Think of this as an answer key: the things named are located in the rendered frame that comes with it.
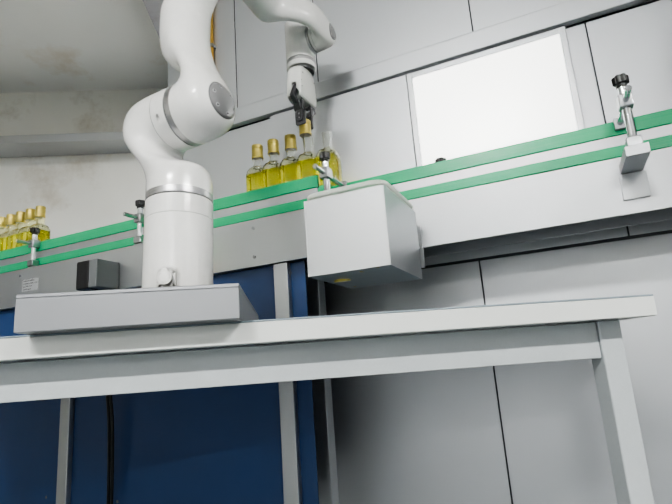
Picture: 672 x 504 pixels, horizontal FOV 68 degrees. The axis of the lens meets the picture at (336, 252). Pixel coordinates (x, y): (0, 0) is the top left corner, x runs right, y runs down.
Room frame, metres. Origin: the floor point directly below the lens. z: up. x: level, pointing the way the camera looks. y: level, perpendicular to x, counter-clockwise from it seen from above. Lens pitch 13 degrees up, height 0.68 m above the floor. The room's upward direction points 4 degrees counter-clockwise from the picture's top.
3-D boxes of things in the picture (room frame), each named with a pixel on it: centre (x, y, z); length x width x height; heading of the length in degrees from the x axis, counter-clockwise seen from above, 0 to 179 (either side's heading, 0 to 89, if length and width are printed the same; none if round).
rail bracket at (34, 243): (1.54, 0.99, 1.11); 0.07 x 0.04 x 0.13; 156
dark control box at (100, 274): (1.38, 0.68, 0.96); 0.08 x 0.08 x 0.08; 66
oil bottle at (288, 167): (1.34, 0.11, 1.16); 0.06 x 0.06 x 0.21; 67
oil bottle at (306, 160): (1.32, 0.06, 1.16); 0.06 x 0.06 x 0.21; 66
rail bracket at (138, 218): (1.36, 0.57, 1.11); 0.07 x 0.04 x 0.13; 156
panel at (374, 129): (1.34, -0.23, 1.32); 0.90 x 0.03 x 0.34; 66
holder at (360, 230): (1.05, -0.07, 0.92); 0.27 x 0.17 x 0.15; 156
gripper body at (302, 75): (1.31, 0.06, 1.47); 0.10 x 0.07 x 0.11; 156
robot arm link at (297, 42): (1.30, 0.06, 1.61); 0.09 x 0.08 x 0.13; 62
